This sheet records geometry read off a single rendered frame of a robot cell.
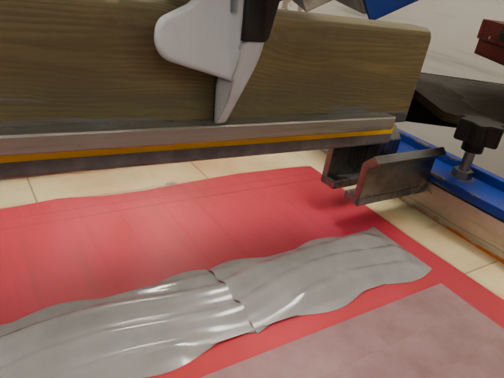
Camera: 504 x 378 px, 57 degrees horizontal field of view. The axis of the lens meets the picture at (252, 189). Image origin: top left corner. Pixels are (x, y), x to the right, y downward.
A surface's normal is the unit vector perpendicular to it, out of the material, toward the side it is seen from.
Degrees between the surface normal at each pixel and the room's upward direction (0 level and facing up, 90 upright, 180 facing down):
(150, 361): 43
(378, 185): 90
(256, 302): 33
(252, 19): 85
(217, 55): 83
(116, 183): 0
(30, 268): 0
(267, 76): 90
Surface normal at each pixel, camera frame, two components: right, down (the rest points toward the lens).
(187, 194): 0.14, -0.88
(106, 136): 0.52, 0.45
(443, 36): -0.84, 0.14
